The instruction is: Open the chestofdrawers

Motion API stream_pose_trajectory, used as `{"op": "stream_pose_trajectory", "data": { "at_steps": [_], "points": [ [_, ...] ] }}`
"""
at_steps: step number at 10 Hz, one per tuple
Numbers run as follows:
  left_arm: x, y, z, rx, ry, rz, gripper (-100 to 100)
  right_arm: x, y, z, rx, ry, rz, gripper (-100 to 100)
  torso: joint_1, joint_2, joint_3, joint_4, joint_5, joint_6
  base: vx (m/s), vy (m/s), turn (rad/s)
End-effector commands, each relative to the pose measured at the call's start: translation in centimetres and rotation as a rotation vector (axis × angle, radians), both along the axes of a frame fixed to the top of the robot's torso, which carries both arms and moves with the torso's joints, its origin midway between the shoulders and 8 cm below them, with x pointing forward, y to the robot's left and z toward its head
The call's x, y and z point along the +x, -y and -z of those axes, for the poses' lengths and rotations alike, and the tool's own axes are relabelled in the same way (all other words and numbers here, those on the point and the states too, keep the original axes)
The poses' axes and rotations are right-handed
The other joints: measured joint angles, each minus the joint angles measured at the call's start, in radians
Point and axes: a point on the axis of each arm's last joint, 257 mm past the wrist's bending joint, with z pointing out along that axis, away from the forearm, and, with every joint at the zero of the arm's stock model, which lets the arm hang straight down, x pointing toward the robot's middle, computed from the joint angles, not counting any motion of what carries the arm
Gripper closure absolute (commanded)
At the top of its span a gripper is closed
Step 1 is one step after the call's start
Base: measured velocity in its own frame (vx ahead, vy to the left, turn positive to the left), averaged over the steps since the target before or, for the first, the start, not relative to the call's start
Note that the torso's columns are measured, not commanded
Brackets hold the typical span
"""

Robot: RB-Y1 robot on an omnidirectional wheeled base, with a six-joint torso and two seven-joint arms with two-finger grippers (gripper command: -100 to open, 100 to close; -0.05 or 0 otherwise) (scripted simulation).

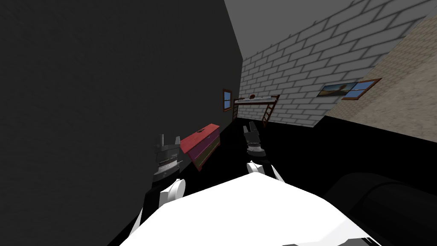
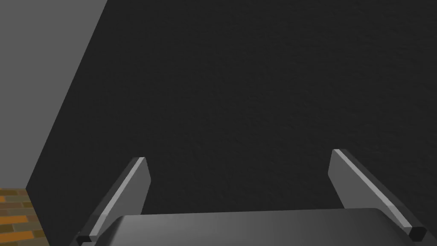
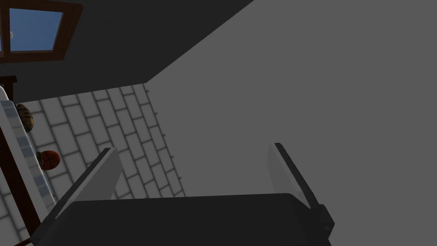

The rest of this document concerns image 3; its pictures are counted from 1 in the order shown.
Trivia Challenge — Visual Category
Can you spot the brown framed window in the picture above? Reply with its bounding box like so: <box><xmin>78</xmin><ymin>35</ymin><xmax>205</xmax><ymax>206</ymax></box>
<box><xmin>0</xmin><ymin>0</ymin><xmax>84</xmax><ymax>64</ymax></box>

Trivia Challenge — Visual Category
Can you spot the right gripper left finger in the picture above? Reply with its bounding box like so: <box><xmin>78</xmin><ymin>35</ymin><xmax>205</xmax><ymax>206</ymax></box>
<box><xmin>30</xmin><ymin>147</ymin><xmax>123</xmax><ymax>242</ymax></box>

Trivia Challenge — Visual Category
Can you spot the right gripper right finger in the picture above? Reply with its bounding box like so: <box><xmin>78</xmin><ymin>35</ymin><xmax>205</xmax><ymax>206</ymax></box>
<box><xmin>266</xmin><ymin>142</ymin><xmax>336</xmax><ymax>237</ymax></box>

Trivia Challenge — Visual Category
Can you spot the bed with striped blanket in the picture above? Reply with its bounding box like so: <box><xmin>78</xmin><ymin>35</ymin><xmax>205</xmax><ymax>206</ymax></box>
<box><xmin>0</xmin><ymin>76</ymin><xmax>57</xmax><ymax>246</ymax></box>

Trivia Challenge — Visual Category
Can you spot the orange basketball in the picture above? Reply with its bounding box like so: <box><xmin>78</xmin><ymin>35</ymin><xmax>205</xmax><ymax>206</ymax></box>
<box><xmin>36</xmin><ymin>150</ymin><xmax>61</xmax><ymax>171</ymax></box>

